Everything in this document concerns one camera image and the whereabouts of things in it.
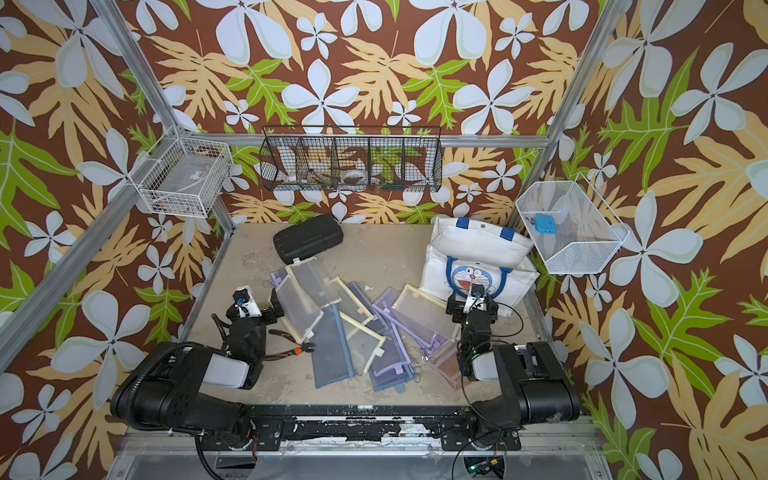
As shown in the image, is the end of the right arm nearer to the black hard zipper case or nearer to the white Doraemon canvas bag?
the white Doraemon canvas bag

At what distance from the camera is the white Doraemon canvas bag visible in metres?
0.84

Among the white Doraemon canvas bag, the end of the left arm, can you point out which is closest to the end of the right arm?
the white Doraemon canvas bag

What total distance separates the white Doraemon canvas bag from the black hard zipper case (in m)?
0.40

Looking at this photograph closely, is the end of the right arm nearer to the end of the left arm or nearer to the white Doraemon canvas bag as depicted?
the white Doraemon canvas bag

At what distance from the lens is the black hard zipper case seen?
3.54 ft
